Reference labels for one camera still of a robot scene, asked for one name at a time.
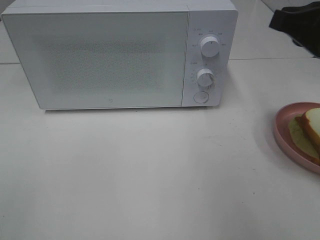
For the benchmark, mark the round door release button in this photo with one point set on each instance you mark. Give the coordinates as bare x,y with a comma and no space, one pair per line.
201,97

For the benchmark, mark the pink plate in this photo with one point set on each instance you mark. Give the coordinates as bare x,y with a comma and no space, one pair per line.
283,138

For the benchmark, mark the white bread sandwich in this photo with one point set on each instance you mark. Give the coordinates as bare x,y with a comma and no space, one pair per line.
305,133

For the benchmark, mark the white microwave door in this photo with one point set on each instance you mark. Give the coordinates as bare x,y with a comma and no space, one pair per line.
102,60

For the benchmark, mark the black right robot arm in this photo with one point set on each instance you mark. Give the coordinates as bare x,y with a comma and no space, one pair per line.
301,23

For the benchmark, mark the lower white microwave knob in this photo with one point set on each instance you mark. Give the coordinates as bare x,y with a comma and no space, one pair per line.
205,77

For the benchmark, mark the white microwave knob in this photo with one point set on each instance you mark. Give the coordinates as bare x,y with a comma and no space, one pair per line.
205,77
210,46

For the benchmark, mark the upper white microwave knob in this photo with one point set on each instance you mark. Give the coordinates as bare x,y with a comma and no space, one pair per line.
210,46

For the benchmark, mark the white microwave oven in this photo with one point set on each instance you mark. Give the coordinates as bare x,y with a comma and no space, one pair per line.
205,17

